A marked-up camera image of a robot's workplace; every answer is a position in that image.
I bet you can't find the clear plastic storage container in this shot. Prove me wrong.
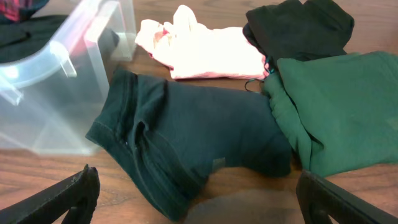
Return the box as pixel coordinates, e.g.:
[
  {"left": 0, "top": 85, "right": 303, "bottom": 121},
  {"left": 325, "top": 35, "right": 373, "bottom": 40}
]
[{"left": 1, "top": 0, "right": 136, "bottom": 155}]

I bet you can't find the pink orange garment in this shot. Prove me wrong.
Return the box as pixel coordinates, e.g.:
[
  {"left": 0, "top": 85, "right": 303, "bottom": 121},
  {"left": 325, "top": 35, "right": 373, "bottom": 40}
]
[{"left": 135, "top": 5, "right": 269, "bottom": 80}]

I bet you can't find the green garment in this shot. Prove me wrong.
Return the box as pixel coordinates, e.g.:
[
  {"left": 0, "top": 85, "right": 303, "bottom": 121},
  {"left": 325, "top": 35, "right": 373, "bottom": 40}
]
[{"left": 262, "top": 52, "right": 397, "bottom": 177}]

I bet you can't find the black garment with white tag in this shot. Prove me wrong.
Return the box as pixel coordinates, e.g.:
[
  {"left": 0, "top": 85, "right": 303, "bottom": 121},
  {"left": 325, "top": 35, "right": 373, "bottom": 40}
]
[{"left": 243, "top": 0, "right": 354, "bottom": 69}]

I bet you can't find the large black garment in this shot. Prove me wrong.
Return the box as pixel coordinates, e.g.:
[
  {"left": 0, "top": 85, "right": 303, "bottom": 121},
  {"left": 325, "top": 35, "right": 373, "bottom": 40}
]
[{"left": 0, "top": 14, "right": 121, "bottom": 65}]

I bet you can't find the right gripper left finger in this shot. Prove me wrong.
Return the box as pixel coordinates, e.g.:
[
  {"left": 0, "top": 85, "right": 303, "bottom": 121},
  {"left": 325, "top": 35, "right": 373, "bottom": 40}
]
[{"left": 1, "top": 165, "right": 100, "bottom": 224}]

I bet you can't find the red navy plaid garment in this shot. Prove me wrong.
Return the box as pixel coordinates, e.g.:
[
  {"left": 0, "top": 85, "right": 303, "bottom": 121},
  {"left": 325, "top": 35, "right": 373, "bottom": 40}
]
[{"left": 0, "top": 0, "right": 49, "bottom": 24}]

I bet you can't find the dark navy garment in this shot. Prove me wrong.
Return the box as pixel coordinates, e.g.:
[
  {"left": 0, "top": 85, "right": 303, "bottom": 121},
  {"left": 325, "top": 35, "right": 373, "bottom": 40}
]
[{"left": 86, "top": 70, "right": 292, "bottom": 222}]

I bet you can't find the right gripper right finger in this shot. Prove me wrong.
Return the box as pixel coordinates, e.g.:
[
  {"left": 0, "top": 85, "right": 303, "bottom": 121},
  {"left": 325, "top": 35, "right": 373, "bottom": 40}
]
[{"left": 296, "top": 170, "right": 397, "bottom": 224}]

